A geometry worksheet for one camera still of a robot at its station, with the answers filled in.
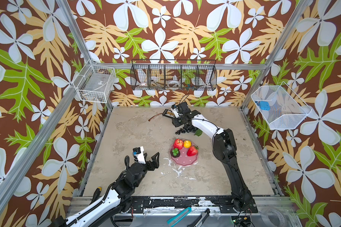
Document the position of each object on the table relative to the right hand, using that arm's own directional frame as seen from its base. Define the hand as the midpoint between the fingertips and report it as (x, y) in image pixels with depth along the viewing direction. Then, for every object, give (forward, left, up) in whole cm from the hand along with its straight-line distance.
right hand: (174, 120), depth 102 cm
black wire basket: (+22, +1, +23) cm, 32 cm away
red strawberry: (-23, -11, -3) cm, 26 cm away
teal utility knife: (-58, -1, -7) cm, 59 cm away
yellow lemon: (-18, -8, -3) cm, 20 cm away
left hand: (-29, +13, +5) cm, 32 cm away
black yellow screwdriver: (-48, +44, -6) cm, 65 cm away
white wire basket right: (-11, -63, +21) cm, 67 cm away
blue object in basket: (-3, -55, +18) cm, 58 cm away
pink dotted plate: (-27, -6, -8) cm, 29 cm away
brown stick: (+11, +16, -8) cm, 21 cm away
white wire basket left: (+8, +50, +27) cm, 57 cm away
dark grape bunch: (-5, -9, -3) cm, 11 cm away
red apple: (-19, -2, -1) cm, 20 cm away
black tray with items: (+13, +5, -6) cm, 15 cm away
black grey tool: (-60, -11, -7) cm, 62 cm away
